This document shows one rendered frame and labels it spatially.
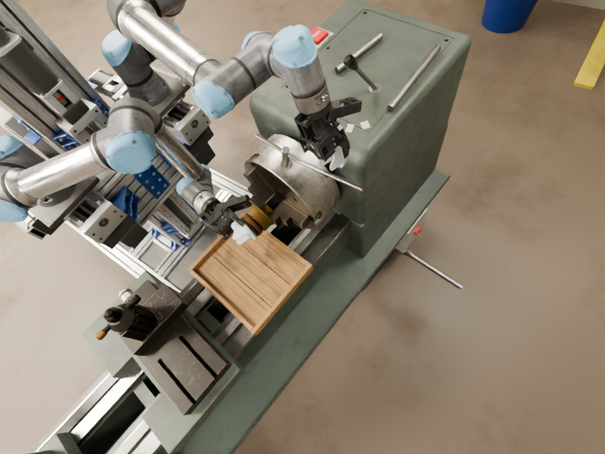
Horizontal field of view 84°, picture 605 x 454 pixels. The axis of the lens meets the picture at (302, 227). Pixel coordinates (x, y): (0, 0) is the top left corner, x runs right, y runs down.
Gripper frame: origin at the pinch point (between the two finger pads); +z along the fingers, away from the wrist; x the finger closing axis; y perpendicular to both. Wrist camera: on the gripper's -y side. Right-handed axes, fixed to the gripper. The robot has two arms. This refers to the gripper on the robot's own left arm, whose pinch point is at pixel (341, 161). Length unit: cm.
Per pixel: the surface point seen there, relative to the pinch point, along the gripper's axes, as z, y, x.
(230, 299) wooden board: 35, 47, -24
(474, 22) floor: 113, -248, -86
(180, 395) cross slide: 30, 76, -10
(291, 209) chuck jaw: 15.4, 13.1, -14.6
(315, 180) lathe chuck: 8.0, 4.1, -9.0
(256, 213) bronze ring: 12.1, 21.4, -21.1
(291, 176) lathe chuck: 3.4, 8.5, -13.0
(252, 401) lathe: 74, 71, -11
